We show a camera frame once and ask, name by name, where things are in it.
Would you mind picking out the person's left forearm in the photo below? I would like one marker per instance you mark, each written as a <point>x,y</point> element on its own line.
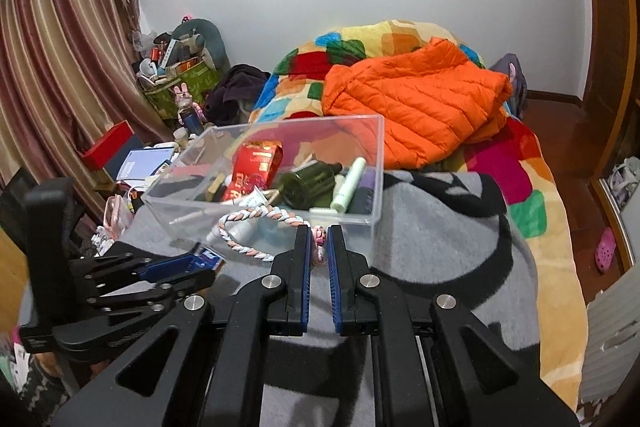
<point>37,389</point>

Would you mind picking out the white sneakers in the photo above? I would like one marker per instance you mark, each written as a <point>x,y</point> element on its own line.
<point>625,182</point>

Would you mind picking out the small white tube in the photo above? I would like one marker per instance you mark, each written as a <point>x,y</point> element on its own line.
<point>255,198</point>

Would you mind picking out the red box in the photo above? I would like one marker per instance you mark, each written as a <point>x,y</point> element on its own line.
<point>107,147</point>

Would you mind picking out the clear plastic box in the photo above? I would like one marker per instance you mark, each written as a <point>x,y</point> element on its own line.
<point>200,227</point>

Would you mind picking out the pink rabbit toy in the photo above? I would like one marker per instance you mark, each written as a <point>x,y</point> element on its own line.
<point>182,97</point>

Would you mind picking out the white radiator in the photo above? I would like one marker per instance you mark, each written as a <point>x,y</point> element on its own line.
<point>610,332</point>

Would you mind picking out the dark cloth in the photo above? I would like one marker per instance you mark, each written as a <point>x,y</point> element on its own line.
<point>235,87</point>

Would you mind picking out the dark green bottle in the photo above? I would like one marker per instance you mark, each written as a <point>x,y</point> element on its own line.
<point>305,187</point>

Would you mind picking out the light green tube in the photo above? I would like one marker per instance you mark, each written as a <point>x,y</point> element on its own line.
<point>347,187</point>

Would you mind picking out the blue folder with white paper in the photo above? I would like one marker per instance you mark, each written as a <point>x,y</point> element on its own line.
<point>140,164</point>

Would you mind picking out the wooden desk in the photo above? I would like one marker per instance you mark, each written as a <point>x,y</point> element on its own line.
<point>10,277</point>

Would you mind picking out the orange down jacket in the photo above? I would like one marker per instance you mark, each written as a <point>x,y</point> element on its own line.
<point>410,97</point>

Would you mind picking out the small blue box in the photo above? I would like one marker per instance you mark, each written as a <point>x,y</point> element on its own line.
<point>207,260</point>

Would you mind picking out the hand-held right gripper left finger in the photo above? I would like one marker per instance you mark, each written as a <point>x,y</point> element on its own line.
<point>303,279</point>

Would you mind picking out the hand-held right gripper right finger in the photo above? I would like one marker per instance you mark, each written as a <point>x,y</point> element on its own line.
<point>334,287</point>

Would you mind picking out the pink pouch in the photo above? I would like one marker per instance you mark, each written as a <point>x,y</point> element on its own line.
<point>117,217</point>

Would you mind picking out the pink clog shoe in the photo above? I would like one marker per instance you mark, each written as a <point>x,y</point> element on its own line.
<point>605,252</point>

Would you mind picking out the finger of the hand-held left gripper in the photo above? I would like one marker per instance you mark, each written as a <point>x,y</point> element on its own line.
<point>170,268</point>
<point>192,281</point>

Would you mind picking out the wooden wardrobe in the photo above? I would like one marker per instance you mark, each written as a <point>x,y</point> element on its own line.
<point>610,57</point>

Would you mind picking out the grey-purple garment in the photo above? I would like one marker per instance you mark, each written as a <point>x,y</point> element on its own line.
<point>511,77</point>

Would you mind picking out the striped brown curtain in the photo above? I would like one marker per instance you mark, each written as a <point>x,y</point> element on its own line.
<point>60,32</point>

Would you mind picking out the green bag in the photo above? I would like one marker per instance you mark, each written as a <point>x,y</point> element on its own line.
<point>160,99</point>

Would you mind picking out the grey-green neck pillow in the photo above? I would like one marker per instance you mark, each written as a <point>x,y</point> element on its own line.
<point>212,37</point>

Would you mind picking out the grey and black blanket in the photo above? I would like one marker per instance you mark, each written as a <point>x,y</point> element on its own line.
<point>450,232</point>

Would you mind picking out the colourful patchwork blanket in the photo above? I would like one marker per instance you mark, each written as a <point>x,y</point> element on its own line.
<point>525,167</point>

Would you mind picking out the red packet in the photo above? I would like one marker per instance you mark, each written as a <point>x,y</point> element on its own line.
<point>255,167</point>

